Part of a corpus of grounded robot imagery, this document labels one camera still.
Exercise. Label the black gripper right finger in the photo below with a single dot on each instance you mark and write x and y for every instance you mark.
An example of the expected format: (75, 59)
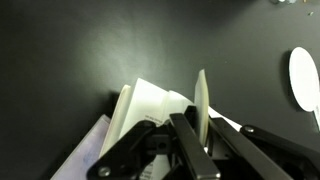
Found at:
(251, 153)

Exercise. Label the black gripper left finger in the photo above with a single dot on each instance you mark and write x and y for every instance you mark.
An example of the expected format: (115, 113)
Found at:
(176, 139)

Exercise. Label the orange cover paperback book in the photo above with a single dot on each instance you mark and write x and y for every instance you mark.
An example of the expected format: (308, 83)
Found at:
(146, 101)

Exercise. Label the white paper plate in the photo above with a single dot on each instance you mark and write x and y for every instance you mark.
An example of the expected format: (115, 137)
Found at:
(304, 80)

